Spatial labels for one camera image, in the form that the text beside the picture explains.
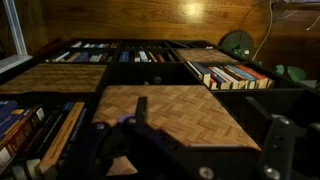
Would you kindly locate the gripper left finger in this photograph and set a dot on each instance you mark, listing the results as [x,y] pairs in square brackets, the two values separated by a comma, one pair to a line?
[100,146]

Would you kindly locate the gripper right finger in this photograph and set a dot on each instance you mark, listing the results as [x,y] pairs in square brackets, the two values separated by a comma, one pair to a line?
[283,146]

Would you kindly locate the woven brown basket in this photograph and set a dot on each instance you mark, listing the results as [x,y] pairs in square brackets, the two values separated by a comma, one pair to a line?
[180,113]
[205,55]
[55,78]

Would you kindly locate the tan hardcover book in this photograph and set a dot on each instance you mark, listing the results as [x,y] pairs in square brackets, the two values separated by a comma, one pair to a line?
[63,136]

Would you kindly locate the brown hardcover book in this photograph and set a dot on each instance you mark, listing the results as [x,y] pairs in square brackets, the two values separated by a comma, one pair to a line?
[23,133]

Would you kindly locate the red spine book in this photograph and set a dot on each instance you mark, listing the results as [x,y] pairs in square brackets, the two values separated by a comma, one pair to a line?
[253,73]

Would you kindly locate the blue spine paperback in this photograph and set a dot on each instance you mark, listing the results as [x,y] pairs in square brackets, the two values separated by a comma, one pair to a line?
[241,75]

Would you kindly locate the thin white book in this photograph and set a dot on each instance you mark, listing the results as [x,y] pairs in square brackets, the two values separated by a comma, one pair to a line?
[61,56]
[96,58]

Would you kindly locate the black cube shelf unit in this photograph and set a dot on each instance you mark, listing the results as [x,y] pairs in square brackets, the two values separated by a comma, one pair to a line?
[150,71]

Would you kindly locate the row of books left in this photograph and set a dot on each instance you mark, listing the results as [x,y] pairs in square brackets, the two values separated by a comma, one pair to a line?
[225,77]

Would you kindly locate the dark blue book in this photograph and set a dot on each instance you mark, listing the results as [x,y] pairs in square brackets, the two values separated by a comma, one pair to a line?
[82,57]

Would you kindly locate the blue book yellow label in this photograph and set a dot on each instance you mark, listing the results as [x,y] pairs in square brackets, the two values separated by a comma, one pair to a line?
[11,120]

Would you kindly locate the orange spine book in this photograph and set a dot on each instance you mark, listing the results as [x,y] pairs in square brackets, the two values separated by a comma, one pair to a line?
[213,83]

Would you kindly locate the tall blue hardcover book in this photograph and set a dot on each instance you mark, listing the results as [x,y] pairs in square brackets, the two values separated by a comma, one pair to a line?
[7,108]

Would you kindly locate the books on lower left shelf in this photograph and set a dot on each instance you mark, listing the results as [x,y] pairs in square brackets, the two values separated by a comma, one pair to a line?
[200,71]

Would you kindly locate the green pothos plant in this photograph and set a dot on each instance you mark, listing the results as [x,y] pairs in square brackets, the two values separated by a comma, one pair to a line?
[238,43]

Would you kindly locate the white door frame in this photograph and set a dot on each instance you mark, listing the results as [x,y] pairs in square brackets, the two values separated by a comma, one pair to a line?
[15,36]

